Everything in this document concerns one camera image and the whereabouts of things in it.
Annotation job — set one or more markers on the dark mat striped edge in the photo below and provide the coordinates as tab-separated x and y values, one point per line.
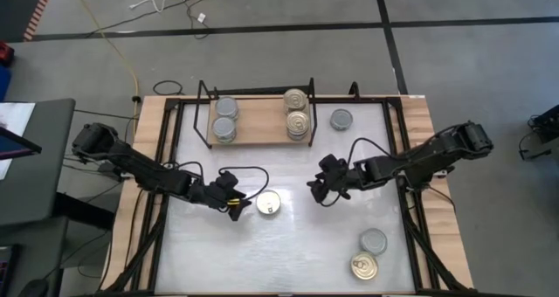
17	8

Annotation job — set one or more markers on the black metal table frame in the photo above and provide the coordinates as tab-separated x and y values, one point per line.
371	100

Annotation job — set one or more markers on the dark desk monitor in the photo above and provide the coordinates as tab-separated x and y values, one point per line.
11	145

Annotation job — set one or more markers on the black desk base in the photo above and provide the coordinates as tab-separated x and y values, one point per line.
83	209

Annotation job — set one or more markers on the dark keyboard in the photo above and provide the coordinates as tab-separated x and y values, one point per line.
6	266

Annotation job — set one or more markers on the red object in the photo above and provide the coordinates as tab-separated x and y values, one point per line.
5	52

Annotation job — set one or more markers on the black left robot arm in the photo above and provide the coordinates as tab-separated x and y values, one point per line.
144	170

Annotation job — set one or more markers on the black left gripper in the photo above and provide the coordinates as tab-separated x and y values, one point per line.
214	194

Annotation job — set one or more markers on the blue object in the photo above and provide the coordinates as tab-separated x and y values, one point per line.
3	83

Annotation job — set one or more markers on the wooden shelf black metal frame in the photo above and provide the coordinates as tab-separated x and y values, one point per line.
262	124

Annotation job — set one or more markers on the white plug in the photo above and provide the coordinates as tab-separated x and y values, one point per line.
201	17

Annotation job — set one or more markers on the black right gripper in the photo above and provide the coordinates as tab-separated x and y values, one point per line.
342	182

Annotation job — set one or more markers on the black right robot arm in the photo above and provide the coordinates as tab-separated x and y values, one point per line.
428	155

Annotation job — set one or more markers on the grey desk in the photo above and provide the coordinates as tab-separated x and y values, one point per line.
39	179

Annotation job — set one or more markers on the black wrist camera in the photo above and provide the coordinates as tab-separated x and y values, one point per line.
228	180
333	163

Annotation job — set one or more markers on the white paper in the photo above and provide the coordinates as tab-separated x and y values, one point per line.
17	115

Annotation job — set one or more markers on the white label sticker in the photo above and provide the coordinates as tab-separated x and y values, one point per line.
417	97

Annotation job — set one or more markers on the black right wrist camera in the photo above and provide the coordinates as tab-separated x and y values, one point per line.
333	163

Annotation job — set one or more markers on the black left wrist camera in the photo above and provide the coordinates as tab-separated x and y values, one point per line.
228	180

